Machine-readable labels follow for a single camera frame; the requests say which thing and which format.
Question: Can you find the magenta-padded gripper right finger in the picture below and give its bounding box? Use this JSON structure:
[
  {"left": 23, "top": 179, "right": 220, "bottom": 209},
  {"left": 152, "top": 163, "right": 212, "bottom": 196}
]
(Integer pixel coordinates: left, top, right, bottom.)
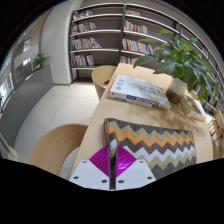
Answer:
[{"left": 116, "top": 145, "right": 157, "bottom": 191}]

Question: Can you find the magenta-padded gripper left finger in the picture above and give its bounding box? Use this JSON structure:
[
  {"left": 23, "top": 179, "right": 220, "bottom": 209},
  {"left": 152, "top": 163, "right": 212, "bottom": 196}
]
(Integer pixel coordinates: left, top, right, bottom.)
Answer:
[{"left": 69, "top": 144, "right": 113, "bottom": 190}]

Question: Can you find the zigzag-patterned grey towel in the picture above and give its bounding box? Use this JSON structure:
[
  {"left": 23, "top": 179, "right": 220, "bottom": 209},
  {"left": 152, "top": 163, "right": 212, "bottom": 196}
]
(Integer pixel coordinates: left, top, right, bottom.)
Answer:
[{"left": 103, "top": 117, "right": 198, "bottom": 190}]

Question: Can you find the large white book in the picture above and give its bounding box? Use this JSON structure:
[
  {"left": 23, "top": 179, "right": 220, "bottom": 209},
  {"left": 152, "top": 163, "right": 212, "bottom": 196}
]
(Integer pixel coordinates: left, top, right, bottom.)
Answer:
[{"left": 106, "top": 74, "right": 172, "bottom": 110}]

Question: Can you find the yellow-covered book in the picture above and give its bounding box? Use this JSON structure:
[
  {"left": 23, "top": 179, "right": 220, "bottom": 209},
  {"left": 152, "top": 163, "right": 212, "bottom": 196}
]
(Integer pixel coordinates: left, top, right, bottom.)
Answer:
[{"left": 179, "top": 94, "right": 208, "bottom": 122}]

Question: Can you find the green potted plant, white pot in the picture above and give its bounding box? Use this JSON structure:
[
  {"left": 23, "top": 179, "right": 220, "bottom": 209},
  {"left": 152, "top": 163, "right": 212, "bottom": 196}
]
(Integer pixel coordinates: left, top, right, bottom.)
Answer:
[{"left": 132, "top": 28, "right": 222, "bottom": 105}]

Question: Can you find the small green background plant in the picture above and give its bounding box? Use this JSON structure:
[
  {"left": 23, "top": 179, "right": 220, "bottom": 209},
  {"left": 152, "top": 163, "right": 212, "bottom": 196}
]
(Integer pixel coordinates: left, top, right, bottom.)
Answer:
[{"left": 31, "top": 52, "right": 51, "bottom": 72}]

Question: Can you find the grey bookshelf unit with books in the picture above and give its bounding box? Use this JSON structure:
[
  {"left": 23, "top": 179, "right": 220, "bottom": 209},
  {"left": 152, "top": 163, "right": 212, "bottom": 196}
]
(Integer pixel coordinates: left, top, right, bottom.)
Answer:
[{"left": 69, "top": 2, "right": 223, "bottom": 101}]

